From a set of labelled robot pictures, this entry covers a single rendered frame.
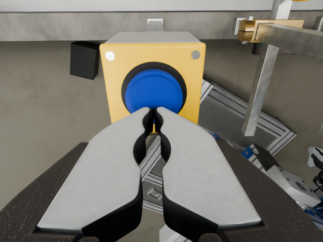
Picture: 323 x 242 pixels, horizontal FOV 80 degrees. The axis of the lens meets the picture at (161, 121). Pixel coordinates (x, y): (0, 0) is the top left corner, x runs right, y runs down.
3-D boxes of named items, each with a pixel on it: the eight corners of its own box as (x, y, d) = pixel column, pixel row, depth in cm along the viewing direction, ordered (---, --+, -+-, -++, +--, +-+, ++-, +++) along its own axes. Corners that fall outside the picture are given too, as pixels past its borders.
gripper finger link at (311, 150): (296, 156, 72) (314, 175, 64) (303, 144, 69) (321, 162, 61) (305, 156, 72) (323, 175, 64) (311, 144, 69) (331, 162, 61)
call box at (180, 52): (185, 95, 23) (197, 133, 16) (125, 96, 23) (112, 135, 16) (189, 30, 19) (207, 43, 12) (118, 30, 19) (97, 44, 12)
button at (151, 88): (179, 114, 16) (181, 125, 14) (130, 114, 16) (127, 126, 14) (181, 64, 14) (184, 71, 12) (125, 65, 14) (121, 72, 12)
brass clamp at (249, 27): (285, 41, 52) (296, 44, 48) (235, 42, 52) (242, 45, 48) (292, 15, 49) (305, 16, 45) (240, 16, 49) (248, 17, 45)
